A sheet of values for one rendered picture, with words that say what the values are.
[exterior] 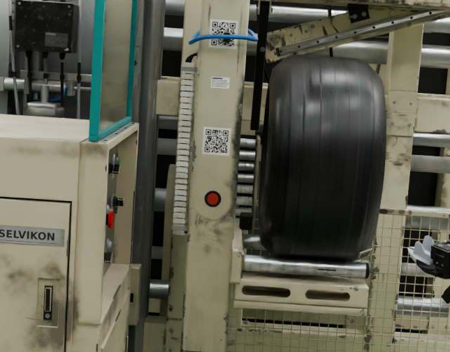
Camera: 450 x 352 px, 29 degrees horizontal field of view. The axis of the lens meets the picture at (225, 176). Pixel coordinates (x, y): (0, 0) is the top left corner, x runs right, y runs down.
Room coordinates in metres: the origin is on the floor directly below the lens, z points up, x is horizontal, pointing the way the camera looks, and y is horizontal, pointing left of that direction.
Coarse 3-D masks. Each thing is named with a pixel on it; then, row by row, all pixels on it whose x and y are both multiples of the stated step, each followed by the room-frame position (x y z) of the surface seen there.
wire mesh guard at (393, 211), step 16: (384, 208) 2.80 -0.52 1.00; (448, 224) 2.79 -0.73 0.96; (400, 240) 2.79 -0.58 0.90; (400, 256) 2.80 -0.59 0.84; (448, 304) 2.80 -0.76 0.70; (288, 320) 2.80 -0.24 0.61; (416, 320) 2.80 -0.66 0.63; (448, 320) 2.79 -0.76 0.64; (256, 336) 2.80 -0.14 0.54; (336, 336) 2.80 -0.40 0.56; (400, 336) 2.79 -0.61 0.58
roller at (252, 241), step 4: (244, 236) 2.60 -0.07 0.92; (248, 236) 2.60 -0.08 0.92; (252, 236) 2.60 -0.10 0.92; (256, 236) 2.60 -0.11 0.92; (244, 240) 2.59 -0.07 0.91; (248, 240) 2.59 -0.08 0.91; (252, 240) 2.59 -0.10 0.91; (256, 240) 2.59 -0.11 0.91; (260, 240) 2.59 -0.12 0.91; (244, 244) 2.59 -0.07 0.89; (248, 244) 2.59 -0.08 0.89; (252, 244) 2.59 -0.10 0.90; (256, 244) 2.59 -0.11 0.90; (260, 244) 2.59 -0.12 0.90; (244, 248) 2.60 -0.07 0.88; (248, 248) 2.59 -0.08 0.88; (252, 248) 2.59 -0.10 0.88; (256, 248) 2.59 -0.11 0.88; (260, 248) 2.59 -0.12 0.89; (264, 248) 2.59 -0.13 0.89
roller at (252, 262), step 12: (252, 264) 2.31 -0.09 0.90; (264, 264) 2.31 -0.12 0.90; (276, 264) 2.31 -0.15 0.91; (288, 264) 2.31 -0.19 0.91; (300, 264) 2.31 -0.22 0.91; (312, 264) 2.31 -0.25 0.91; (324, 264) 2.31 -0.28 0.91; (336, 264) 2.31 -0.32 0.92; (348, 264) 2.31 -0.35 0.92; (360, 264) 2.32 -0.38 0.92; (324, 276) 2.32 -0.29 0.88; (336, 276) 2.31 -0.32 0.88; (348, 276) 2.31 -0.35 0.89; (360, 276) 2.31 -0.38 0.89
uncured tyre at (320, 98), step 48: (288, 96) 2.25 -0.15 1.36; (336, 96) 2.25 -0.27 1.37; (384, 96) 2.31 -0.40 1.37; (288, 144) 2.19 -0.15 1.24; (336, 144) 2.19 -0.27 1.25; (384, 144) 2.23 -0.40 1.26; (288, 192) 2.19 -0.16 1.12; (336, 192) 2.18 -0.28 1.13; (288, 240) 2.26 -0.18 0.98; (336, 240) 2.24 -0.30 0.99
